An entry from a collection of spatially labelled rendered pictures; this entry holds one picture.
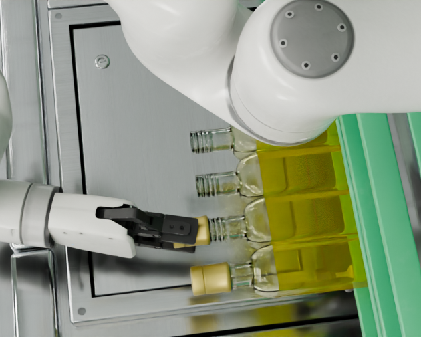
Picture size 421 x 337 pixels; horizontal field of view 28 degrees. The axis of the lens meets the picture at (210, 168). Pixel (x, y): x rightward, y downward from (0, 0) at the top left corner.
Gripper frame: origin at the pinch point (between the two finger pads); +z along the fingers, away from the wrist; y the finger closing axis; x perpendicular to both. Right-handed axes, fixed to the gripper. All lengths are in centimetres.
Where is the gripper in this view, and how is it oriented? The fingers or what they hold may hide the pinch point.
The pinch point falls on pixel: (180, 234)
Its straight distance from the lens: 100.5
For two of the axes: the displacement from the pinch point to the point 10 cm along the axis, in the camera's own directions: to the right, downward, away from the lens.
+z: 9.9, 1.4, -0.1
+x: 1.3, -9.3, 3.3
